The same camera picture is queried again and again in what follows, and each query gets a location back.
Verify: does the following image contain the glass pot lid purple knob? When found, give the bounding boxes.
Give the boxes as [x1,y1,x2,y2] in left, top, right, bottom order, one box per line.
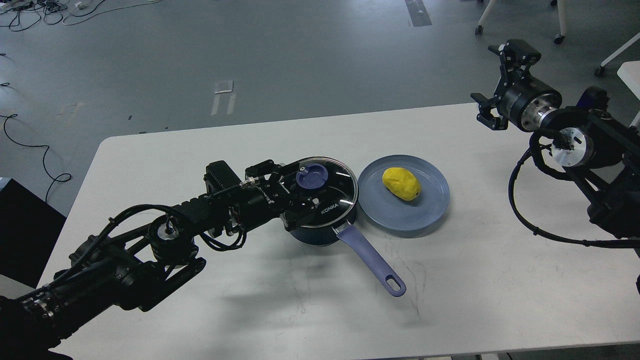
[281,156,359,228]

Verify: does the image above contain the white side table right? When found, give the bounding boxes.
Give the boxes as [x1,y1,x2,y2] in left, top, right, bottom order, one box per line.
[617,60,640,100]

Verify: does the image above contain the yellow potato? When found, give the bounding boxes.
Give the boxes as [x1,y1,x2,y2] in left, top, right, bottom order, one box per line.
[382,167,422,202]

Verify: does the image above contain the blue round plate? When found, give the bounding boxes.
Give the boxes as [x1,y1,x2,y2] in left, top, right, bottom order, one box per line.
[358,154,450,239]

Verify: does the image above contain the tangled cables top left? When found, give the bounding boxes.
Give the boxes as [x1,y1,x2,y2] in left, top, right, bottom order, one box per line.
[0,0,161,32]

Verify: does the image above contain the black box at left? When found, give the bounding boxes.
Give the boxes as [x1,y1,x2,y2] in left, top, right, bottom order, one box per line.
[0,177,67,288]

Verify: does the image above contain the black floor cable left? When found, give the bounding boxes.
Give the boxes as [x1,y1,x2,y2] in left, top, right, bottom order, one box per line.
[0,114,73,203]

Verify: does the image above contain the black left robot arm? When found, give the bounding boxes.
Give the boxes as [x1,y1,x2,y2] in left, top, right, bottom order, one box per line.
[1,160,317,360]

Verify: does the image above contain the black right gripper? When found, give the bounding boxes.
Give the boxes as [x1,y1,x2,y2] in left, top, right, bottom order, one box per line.
[470,39,563,133]

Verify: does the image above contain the dark blue saucepan purple handle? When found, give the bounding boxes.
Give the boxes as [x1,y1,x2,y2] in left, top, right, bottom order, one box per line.
[285,156,407,298]

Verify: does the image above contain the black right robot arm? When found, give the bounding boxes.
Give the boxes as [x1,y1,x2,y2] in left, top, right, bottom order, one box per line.
[470,39,640,253]

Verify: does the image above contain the white chair legs with casters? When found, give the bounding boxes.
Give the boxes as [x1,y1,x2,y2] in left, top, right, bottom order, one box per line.
[474,0,640,78]

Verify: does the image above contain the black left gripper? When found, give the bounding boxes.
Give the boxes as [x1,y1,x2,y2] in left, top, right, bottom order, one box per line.
[238,159,318,228]

